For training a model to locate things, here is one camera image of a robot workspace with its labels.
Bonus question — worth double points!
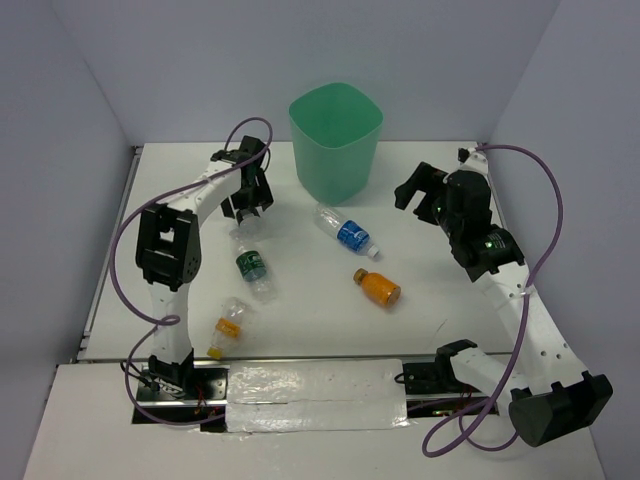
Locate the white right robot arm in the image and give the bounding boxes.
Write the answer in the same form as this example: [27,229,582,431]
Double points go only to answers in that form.
[394,163,613,447]

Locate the silver tape patch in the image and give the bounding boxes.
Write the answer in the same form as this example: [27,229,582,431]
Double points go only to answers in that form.
[225,359,409,433]

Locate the orange label bottle yellow cap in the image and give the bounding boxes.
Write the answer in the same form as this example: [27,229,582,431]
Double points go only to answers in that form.
[207,297,255,360]

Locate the orange juice bottle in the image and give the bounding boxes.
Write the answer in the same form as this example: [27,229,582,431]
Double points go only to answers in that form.
[353,268,401,308]

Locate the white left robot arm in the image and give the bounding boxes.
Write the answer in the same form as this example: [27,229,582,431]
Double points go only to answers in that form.
[135,136,273,399]

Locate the black label bottle black cap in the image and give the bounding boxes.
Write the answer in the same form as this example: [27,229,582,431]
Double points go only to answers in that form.
[229,209,264,241]

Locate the blue label bottle white cap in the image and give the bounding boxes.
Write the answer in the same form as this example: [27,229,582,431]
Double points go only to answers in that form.
[313,204,380,260]

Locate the green label clear bottle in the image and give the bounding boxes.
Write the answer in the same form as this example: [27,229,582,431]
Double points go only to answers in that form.
[234,242,276,303]

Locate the black metal base rail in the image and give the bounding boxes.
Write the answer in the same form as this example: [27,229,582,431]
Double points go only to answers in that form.
[131,361,485,432]

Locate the green plastic bin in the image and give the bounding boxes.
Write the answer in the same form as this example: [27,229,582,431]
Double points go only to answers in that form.
[288,82,384,205]

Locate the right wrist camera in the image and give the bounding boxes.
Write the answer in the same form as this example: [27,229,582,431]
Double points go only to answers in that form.
[458,148,489,176]

